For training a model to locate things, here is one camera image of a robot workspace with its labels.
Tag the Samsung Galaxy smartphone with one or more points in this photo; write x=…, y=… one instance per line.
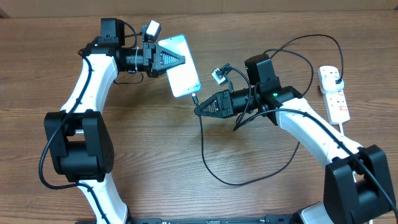
x=183, y=78

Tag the white charger plug adapter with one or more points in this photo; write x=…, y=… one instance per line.
x=330, y=85

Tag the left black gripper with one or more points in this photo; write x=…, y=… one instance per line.
x=150, y=49

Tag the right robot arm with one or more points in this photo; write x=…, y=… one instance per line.
x=358, y=186

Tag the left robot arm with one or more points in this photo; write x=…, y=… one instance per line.
x=79, y=151

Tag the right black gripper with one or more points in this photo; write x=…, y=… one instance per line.
x=224, y=103

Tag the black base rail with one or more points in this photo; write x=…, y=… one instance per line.
x=211, y=221

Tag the white power strip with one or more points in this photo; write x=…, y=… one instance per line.
x=335, y=103

